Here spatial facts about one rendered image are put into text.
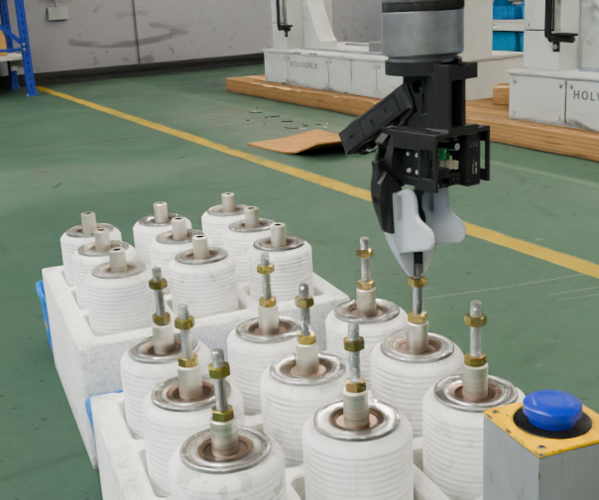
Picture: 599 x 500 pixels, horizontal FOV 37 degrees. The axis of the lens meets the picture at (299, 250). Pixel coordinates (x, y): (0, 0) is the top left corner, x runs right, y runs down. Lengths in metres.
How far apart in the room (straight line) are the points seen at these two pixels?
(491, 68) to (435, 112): 3.34
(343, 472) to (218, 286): 0.54
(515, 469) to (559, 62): 2.86
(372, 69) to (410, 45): 3.49
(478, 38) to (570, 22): 0.74
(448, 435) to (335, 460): 0.11
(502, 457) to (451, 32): 0.37
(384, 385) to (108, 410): 0.31
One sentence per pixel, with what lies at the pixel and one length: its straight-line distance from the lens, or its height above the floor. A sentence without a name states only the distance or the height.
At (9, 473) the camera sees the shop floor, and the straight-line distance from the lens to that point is 1.31.
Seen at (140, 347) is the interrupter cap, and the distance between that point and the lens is 0.97.
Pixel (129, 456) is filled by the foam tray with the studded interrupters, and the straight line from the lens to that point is 0.91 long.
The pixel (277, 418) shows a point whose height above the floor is 0.22.
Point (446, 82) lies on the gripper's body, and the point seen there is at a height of 0.53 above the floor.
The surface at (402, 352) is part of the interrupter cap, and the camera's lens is 0.91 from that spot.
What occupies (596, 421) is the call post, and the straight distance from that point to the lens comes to 0.66.
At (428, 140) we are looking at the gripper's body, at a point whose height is 0.48.
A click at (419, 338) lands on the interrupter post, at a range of 0.92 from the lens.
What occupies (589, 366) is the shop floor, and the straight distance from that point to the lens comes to 1.53.
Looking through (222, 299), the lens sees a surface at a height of 0.20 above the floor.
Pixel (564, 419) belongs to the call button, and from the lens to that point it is 0.64.
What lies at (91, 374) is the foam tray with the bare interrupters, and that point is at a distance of 1.21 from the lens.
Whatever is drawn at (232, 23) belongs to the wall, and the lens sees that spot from 7.42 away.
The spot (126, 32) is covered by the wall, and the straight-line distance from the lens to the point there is 7.11.
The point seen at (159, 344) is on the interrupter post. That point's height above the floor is 0.26.
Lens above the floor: 0.62
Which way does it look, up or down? 17 degrees down
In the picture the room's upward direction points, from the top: 3 degrees counter-clockwise
